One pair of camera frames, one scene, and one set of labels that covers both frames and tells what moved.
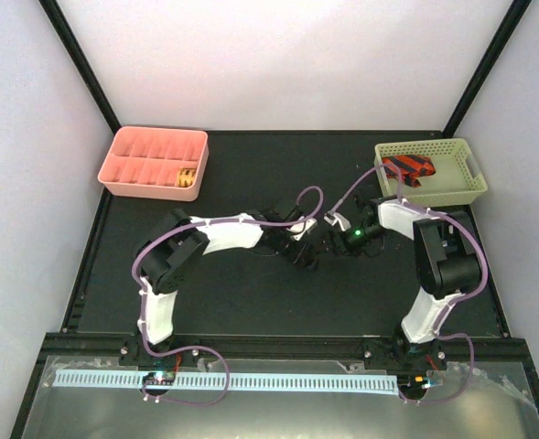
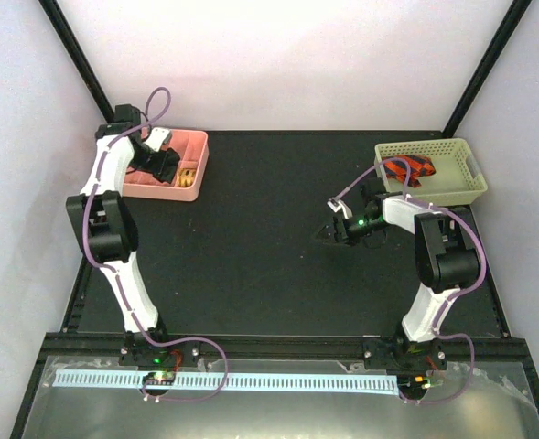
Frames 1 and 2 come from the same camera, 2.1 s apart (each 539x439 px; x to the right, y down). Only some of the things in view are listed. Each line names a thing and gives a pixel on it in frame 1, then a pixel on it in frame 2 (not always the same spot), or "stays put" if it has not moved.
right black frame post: x=508 y=27 stays put
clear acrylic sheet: x=473 y=400 stays put
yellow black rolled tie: x=185 y=176 stays put
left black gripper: x=292 y=256 → x=134 y=165
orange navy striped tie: x=412 y=167 stays put
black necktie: x=308 y=254 → x=163 y=165
